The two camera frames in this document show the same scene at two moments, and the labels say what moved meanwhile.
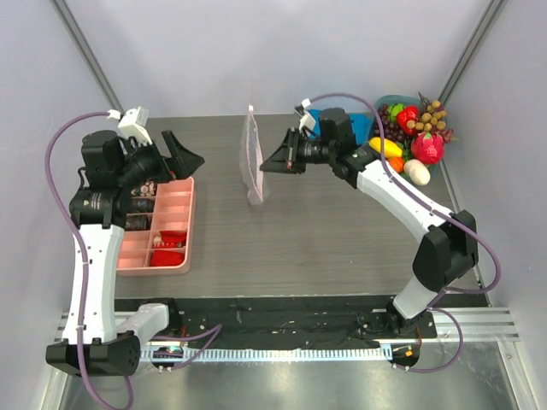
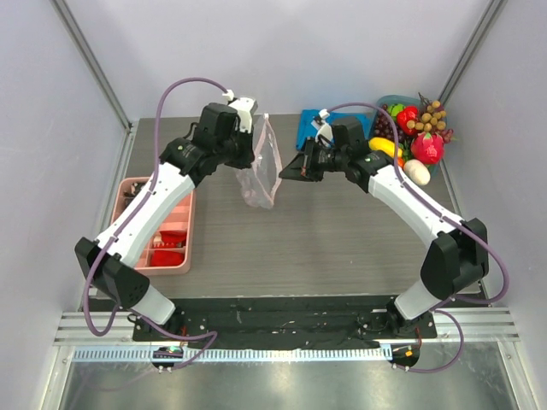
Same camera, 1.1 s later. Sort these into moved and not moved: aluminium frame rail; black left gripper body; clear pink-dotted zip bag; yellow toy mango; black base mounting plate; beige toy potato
Moved: clear pink-dotted zip bag; black left gripper body
Not moved: yellow toy mango; black base mounting plate; aluminium frame rail; beige toy potato
